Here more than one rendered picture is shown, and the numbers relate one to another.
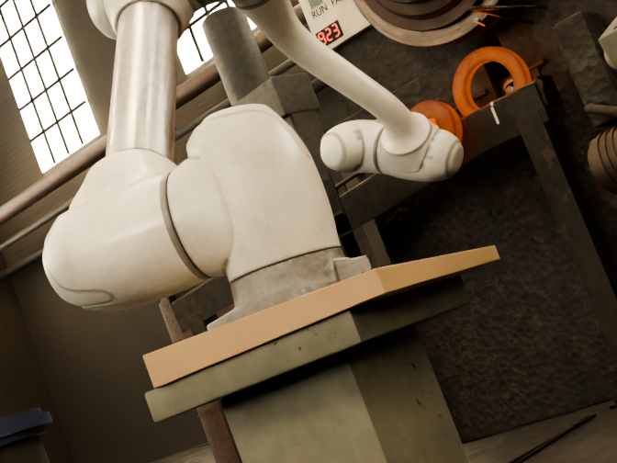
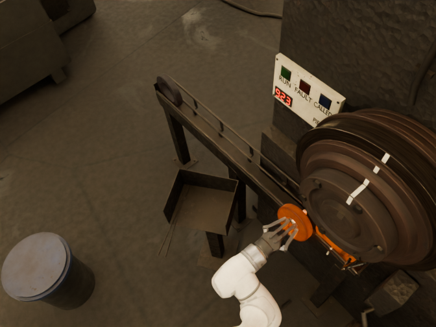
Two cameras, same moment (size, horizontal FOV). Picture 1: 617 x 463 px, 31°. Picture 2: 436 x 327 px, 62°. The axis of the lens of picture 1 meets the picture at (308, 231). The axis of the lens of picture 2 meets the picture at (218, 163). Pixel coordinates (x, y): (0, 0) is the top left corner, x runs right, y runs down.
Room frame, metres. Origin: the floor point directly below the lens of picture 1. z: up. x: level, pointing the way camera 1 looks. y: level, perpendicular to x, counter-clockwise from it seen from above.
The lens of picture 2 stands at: (1.92, -0.26, 2.02)
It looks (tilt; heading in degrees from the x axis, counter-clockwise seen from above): 58 degrees down; 19
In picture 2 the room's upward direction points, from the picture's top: 7 degrees counter-clockwise
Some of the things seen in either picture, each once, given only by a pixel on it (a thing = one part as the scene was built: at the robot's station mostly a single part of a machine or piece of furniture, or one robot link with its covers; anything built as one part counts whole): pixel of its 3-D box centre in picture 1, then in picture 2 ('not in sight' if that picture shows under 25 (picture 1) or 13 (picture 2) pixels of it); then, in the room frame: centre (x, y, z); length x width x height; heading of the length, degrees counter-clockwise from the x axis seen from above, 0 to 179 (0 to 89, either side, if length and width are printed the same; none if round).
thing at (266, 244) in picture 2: not in sight; (268, 243); (2.39, -0.26, 0.71); 0.09 x 0.08 x 0.07; 142
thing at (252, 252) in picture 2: not in sight; (254, 256); (2.33, -0.22, 0.71); 0.09 x 0.06 x 0.09; 52
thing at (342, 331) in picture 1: (314, 345); not in sight; (1.43, 0.05, 0.33); 0.32 x 0.32 x 0.04; 60
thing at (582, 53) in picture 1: (597, 69); (389, 293); (2.30, -0.70, 0.68); 0.11 x 0.08 x 0.24; 142
